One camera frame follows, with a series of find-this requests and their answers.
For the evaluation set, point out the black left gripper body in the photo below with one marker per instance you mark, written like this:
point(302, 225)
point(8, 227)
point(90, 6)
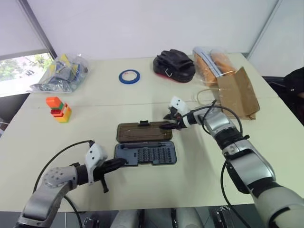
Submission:
point(99, 169)

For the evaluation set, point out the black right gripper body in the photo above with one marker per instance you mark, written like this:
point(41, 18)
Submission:
point(177, 120)

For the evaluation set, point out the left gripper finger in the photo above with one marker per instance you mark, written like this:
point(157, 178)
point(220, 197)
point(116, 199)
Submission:
point(104, 186)
point(117, 163)

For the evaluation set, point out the dark screwdriver bit case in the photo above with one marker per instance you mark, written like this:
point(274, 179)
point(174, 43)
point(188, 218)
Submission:
point(145, 133)

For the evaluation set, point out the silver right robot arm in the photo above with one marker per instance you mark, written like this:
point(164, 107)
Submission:
point(256, 166)

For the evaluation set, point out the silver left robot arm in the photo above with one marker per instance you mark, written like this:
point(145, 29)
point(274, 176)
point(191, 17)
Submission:
point(54, 178)

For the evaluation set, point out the grey rounded cover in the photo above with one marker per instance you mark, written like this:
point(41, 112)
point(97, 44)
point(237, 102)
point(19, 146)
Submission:
point(191, 218)
point(127, 219)

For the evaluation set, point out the silver metal clip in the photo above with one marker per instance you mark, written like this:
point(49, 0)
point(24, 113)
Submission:
point(168, 72)

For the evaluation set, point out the clear bag of orange items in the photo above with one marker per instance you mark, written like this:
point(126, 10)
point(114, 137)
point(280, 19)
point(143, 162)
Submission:
point(224, 63)
point(204, 69)

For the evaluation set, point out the blue tape roll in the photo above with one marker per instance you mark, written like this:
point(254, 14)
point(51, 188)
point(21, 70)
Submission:
point(121, 79)

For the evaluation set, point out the brown paper bag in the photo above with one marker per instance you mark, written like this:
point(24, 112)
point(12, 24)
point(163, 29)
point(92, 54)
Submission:
point(237, 95)

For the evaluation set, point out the colourful toy block stack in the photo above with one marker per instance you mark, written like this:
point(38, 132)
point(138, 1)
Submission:
point(62, 111)

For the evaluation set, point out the clear bag of mixed parts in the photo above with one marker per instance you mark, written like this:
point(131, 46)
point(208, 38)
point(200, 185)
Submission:
point(60, 76)

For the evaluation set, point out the black object beside table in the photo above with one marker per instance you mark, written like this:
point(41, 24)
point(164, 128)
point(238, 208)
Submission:
point(294, 80)

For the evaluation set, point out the white roller blind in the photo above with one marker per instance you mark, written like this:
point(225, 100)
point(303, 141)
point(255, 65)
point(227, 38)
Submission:
point(16, 26)

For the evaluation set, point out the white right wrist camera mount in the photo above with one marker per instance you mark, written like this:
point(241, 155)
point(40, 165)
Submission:
point(178, 103)

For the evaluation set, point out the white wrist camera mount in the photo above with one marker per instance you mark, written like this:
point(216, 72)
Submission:
point(178, 103)
point(95, 154)

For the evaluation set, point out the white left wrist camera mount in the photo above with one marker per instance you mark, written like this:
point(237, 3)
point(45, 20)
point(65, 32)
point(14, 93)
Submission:
point(95, 154)

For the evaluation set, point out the black bracket under table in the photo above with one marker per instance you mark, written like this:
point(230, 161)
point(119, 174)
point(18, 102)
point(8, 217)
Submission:
point(221, 217)
point(90, 222)

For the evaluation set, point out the dark window frame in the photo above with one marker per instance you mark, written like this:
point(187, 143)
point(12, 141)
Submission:
point(40, 28)

